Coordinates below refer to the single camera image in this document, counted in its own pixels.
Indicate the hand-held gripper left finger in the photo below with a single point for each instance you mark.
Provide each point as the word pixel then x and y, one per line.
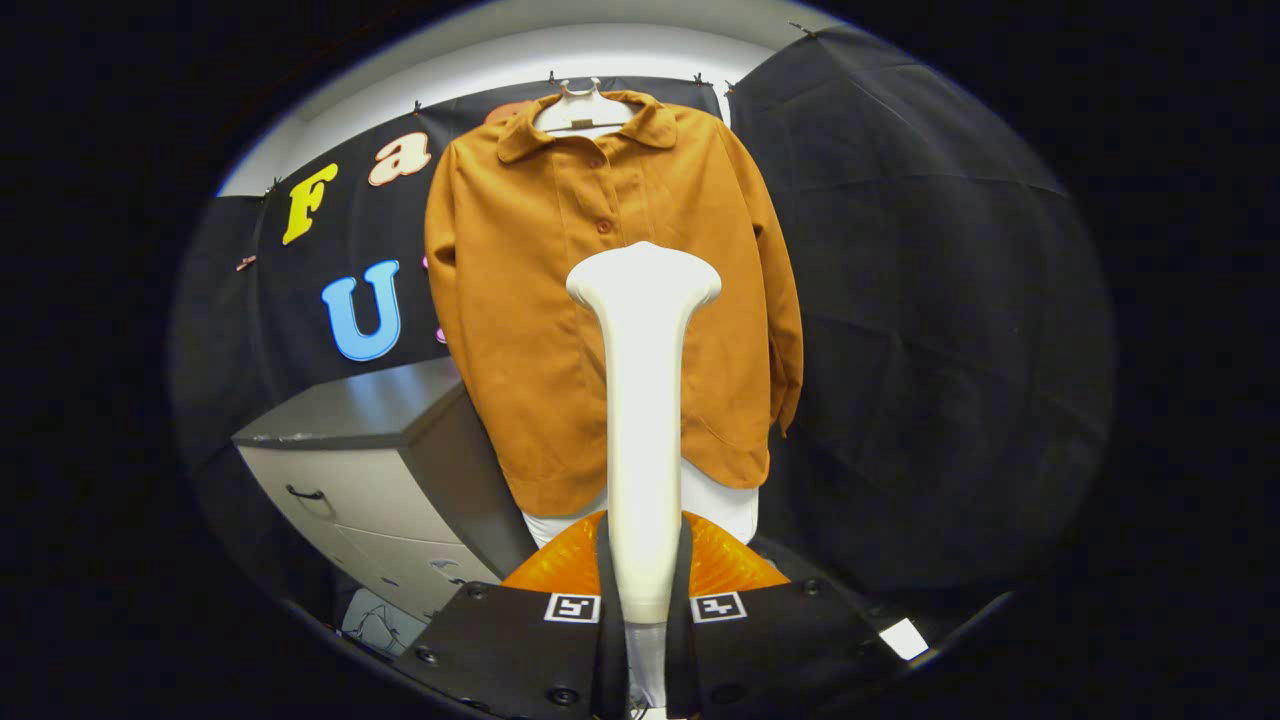
pixel 500 650

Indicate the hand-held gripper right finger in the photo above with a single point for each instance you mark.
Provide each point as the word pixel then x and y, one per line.
pixel 790 650

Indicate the orange button-up shirt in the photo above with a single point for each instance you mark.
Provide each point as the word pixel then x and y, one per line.
pixel 520 300

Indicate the white paper sheet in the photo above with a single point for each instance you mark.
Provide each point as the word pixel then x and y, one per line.
pixel 903 638

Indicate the grey drawer cabinet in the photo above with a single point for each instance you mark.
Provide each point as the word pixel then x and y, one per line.
pixel 350 410

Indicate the row of black cloth clips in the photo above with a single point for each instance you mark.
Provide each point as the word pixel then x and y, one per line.
pixel 551 77

